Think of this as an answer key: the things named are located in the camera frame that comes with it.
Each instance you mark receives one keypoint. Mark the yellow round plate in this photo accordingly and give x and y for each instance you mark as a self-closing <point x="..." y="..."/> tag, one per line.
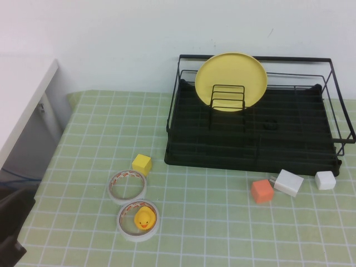
<point x="231" y="75"/>

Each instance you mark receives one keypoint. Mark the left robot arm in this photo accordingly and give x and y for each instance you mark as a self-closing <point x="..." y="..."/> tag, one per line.
<point x="14" y="217"/>

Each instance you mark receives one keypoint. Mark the yellow cube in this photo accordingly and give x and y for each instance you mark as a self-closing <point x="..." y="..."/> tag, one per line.
<point x="142" y="164"/>

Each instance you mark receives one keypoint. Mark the white tape roll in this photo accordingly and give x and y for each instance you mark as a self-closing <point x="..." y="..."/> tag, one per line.
<point x="111" y="193"/>
<point x="125" y="235"/>

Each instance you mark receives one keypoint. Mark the yellow rubber duck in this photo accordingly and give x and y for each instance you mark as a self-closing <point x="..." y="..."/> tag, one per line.
<point x="144" y="218"/>

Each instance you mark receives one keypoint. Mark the green checkered tablecloth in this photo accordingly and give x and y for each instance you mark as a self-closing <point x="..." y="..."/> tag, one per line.
<point x="208" y="222"/>

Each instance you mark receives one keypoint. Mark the orange cube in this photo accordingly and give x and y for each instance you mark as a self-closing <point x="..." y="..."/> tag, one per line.
<point x="262" y="192"/>

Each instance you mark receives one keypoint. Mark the white charger plug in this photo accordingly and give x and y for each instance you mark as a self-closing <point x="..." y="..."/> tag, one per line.
<point x="289" y="183"/>

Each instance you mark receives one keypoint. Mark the small metal cabinet latch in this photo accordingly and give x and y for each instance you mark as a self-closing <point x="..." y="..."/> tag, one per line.
<point x="41" y="107"/>

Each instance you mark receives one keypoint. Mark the white cabinet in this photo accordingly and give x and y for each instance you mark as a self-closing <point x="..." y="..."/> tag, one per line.
<point x="33" y="111"/>

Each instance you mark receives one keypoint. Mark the white cube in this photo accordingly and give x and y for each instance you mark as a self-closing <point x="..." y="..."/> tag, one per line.
<point x="325" y="180"/>

